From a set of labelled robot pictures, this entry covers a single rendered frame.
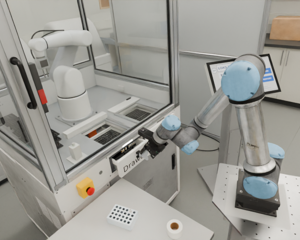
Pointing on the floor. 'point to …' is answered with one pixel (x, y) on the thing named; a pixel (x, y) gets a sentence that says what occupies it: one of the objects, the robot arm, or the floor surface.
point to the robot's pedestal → (281, 218)
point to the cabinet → (168, 182)
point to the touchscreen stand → (225, 147)
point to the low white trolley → (97, 204)
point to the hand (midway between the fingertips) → (142, 152)
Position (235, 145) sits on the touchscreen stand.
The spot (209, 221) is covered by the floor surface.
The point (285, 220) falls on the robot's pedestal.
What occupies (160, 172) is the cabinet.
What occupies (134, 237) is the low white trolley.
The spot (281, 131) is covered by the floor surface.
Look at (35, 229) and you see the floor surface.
